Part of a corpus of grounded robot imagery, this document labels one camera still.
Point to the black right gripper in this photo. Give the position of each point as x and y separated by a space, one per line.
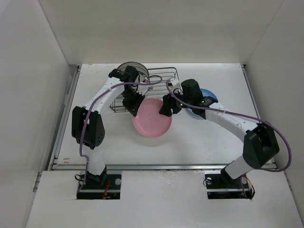
168 103

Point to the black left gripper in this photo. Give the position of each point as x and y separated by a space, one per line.
133 107

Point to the pink plastic plate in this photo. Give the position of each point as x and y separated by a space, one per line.
148 122

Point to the blue plastic plate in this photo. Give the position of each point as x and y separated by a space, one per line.
205 92

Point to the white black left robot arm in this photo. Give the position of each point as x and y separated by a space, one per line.
87 124

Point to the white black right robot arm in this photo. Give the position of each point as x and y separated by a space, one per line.
258 137

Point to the grey rimmed plate at back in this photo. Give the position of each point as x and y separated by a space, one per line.
142 71

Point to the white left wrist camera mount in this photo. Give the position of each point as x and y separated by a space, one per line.
143 89

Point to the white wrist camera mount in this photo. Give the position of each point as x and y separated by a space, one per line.
143 89
173 85

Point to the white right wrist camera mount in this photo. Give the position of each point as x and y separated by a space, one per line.
173 85

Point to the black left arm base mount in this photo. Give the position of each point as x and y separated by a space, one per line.
106 189

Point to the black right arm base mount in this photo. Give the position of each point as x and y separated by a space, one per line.
220 188

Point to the aluminium front rail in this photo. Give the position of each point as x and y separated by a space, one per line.
145 167

